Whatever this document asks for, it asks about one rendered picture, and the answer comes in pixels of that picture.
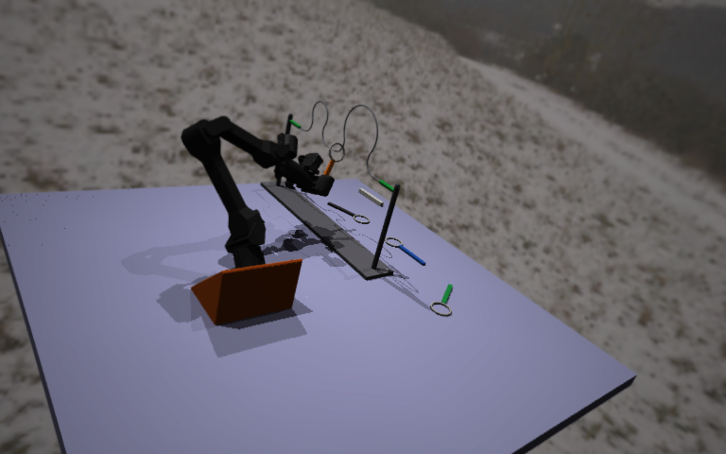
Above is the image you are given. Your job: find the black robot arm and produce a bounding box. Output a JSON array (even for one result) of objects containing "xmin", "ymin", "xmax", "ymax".
[{"xmin": 181, "ymin": 115, "xmax": 323, "ymax": 269}]

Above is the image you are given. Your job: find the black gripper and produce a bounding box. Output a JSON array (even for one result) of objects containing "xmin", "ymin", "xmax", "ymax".
[{"xmin": 285, "ymin": 165, "xmax": 335, "ymax": 197}]

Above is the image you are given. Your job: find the black-handled grey loop tool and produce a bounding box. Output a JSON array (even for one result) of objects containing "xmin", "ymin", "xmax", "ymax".
[{"xmin": 327, "ymin": 202, "xmax": 370, "ymax": 223}]

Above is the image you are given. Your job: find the grey loop with blue handle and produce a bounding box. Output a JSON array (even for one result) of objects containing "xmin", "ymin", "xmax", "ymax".
[{"xmin": 385, "ymin": 237, "xmax": 425, "ymax": 265}]

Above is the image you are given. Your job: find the grey loop with green handle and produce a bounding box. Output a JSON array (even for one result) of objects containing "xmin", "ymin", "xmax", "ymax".
[{"xmin": 430, "ymin": 284, "xmax": 453, "ymax": 316}]

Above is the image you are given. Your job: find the orange bar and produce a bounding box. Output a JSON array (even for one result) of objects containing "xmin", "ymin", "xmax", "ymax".
[{"xmin": 323, "ymin": 143, "xmax": 345, "ymax": 175}]

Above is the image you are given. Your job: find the grey rectangular bar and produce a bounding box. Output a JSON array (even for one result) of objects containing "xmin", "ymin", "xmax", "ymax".
[{"xmin": 358, "ymin": 188, "xmax": 384, "ymax": 206}]

